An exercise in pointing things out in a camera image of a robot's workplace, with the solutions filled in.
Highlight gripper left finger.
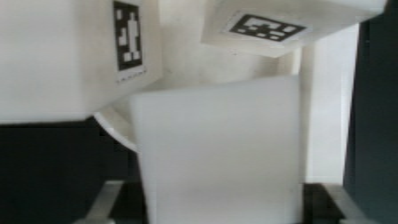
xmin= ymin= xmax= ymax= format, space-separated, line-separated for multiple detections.
xmin=72 ymin=180 xmax=124 ymax=224

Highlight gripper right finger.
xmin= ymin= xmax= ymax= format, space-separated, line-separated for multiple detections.
xmin=303 ymin=183 xmax=362 ymax=224

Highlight white stool leg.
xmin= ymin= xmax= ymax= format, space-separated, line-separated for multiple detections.
xmin=129 ymin=76 xmax=301 ymax=224
xmin=202 ymin=0 xmax=388 ymax=58
xmin=0 ymin=0 xmax=161 ymax=125

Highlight white round stool seat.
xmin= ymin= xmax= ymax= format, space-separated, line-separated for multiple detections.
xmin=93 ymin=0 xmax=303 ymax=154

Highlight white U-shaped fence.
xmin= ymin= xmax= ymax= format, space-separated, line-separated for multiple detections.
xmin=299 ymin=25 xmax=358 ymax=184

